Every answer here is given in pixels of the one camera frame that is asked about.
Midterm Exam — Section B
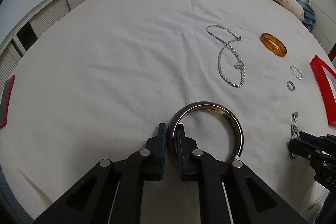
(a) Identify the amber orange bangle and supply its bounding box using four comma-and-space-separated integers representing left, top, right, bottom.
260, 33, 287, 57

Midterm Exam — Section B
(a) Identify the white low cabinet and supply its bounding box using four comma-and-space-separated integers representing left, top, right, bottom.
1, 0, 86, 86

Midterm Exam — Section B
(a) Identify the red box lid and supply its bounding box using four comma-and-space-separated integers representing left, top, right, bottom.
0, 75, 16, 129

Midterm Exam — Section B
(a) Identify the blue crumpled clothing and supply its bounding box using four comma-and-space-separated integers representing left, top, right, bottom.
296, 0, 316, 31

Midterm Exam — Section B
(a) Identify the red jewelry box tray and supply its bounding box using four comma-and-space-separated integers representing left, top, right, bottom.
310, 55, 336, 126

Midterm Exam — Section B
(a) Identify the open silver cuff ring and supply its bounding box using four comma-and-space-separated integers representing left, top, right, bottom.
289, 64, 304, 81

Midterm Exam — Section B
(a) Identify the white wardrobe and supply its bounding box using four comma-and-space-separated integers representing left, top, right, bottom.
309, 0, 336, 54

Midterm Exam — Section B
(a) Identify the white bed sheet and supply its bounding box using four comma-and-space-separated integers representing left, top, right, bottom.
1, 0, 335, 219

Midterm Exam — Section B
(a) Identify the silver chain bracelet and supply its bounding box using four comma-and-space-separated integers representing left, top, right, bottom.
290, 111, 300, 140

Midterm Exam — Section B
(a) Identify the silver pearl necklace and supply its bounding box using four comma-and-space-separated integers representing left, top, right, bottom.
205, 24, 246, 89

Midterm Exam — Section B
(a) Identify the dark horn bangle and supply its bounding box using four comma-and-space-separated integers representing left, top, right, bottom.
169, 101, 244, 162

